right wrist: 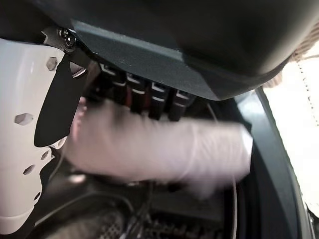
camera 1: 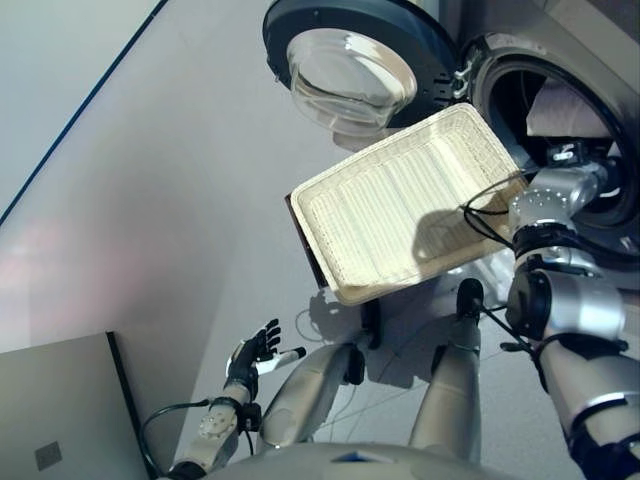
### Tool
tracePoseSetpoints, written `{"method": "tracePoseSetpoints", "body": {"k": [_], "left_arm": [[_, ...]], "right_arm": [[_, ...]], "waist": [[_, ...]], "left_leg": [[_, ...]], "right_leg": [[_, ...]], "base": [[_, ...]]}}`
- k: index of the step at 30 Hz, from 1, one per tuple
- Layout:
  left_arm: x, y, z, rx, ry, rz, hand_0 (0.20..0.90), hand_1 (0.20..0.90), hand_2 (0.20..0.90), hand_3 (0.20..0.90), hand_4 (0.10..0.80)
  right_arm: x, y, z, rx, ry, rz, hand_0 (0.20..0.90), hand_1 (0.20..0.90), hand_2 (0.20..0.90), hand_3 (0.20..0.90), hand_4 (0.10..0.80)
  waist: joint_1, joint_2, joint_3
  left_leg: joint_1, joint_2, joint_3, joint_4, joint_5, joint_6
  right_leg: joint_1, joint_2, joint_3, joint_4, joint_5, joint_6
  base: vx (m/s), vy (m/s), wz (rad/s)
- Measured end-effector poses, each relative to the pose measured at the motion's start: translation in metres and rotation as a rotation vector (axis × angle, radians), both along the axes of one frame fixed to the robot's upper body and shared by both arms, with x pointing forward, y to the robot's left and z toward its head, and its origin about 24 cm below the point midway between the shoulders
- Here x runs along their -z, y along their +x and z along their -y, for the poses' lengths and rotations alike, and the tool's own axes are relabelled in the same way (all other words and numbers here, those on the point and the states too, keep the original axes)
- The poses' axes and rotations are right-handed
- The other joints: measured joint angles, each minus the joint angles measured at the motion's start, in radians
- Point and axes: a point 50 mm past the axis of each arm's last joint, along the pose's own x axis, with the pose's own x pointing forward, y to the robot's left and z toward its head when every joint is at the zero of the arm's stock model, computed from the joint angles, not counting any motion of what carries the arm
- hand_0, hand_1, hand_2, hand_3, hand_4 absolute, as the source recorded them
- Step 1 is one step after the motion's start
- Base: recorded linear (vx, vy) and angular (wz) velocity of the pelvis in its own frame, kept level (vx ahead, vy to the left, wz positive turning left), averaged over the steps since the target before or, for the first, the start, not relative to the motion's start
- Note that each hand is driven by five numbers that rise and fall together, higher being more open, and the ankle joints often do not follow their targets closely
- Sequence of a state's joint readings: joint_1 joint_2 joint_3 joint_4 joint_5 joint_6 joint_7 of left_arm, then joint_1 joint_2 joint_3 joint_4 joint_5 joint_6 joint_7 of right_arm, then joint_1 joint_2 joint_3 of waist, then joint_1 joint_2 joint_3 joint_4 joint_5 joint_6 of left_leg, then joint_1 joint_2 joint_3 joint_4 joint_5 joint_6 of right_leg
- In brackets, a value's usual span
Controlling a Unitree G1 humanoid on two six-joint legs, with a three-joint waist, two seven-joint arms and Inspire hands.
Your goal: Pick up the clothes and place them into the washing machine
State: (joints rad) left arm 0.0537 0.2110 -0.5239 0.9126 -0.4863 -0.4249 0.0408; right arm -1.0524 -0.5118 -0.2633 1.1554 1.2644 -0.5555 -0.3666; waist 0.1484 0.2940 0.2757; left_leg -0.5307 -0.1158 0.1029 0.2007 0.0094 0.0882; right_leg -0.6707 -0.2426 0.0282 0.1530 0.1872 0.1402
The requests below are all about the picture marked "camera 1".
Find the silver right robot leg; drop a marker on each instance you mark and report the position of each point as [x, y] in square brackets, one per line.
[450, 390]

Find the grey front-load washing machine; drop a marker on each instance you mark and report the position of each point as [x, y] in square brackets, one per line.
[550, 55]

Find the round glass washer door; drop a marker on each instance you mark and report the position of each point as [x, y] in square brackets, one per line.
[350, 65]

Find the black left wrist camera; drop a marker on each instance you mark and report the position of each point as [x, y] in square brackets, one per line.
[252, 415]

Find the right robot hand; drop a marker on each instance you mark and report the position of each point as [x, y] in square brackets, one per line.
[597, 150]

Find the dark brown stool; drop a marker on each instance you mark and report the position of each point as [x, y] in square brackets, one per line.
[312, 255]

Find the grey square cabinet sticker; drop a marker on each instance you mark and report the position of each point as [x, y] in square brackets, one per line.
[48, 456]

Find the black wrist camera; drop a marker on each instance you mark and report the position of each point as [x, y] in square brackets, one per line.
[252, 415]
[565, 152]

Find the white wicker basket tray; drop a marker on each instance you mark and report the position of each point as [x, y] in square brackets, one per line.
[390, 220]

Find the silver left robot leg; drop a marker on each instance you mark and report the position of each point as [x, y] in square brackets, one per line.
[305, 395]

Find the white cloth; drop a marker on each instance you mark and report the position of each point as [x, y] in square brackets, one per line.
[565, 112]

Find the grey floor cabinet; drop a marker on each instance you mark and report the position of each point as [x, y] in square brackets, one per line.
[60, 390]

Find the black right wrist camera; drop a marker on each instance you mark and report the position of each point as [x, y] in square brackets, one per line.
[565, 152]

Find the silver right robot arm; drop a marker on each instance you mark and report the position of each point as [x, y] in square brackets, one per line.
[585, 310]

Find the grey robot torso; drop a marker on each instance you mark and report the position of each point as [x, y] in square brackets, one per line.
[375, 465]

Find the silver robot leg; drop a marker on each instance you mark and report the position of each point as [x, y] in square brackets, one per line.
[305, 395]
[450, 390]

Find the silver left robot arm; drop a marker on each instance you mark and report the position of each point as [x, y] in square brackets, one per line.
[215, 430]

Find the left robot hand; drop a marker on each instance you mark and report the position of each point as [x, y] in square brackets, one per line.
[245, 362]

